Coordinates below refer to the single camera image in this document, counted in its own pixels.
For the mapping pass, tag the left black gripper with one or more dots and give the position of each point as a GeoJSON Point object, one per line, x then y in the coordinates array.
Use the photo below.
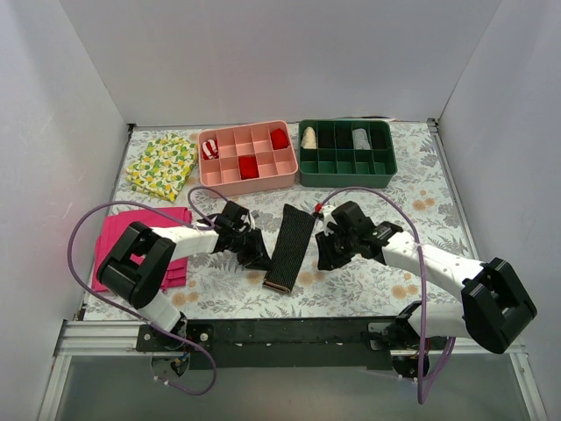
{"type": "Point", "coordinates": [251, 244]}

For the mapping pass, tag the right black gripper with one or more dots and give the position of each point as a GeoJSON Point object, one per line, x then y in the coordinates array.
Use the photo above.
{"type": "Point", "coordinates": [334, 246]}

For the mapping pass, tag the black striped underwear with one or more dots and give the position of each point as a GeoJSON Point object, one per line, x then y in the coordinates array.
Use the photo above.
{"type": "Point", "coordinates": [290, 249]}

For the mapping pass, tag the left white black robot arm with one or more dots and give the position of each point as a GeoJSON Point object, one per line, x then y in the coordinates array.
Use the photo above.
{"type": "Point", "coordinates": [135, 267]}

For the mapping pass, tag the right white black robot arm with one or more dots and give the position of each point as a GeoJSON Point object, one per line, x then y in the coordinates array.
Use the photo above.
{"type": "Point", "coordinates": [491, 305]}

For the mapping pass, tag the magenta folded cloth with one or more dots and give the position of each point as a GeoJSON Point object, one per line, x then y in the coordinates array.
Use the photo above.
{"type": "Point", "coordinates": [114, 227]}

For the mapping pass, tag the red rolled cloth front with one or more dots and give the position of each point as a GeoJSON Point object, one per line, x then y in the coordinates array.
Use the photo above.
{"type": "Point", "coordinates": [248, 167]}

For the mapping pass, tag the red rolled cloth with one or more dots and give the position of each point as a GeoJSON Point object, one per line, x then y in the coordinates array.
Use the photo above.
{"type": "Point", "coordinates": [279, 139]}
{"type": "Point", "coordinates": [248, 167]}

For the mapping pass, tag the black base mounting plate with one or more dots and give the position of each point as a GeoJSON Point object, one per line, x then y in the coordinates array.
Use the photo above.
{"type": "Point", "coordinates": [284, 342]}

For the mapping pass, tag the pink divided organizer box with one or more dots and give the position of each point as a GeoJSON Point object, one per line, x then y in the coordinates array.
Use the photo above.
{"type": "Point", "coordinates": [277, 168]}

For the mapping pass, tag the green divided organizer box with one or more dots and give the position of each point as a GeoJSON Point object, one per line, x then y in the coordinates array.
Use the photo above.
{"type": "Point", "coordinates": [345, 166]}

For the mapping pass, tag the red white striped rolled sock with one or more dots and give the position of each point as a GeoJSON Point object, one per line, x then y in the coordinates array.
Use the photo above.
{"type": "Point", "coordinates": [209, 150]}

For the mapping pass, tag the cream rolled cloth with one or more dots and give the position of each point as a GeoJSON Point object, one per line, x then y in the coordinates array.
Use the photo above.
{"type": "Point", "coordinates": [309, 140]}

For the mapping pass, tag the black rolled cloth left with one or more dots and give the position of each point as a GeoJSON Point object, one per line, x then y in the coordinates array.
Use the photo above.
{"type": "Point", "coordinates": [326, 139]}

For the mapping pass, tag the grey rolled cloth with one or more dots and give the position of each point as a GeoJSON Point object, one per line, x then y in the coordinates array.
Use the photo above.
{"type": "Point", "coordinates": [360, 139]}

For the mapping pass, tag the red rolled cloth back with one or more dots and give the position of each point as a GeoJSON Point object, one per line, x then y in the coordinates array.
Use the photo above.
{"type": "Point", "coordinates": [279, 139]}

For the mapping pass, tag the lemon print folded cloth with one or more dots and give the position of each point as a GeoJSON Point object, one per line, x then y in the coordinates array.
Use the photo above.
{"type": "Point", "coordinates": [163, 168]}

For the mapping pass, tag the aluminium frame rail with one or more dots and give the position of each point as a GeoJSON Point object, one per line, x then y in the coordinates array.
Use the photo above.
{"type": "Point", "coordinates": [97, 374]}

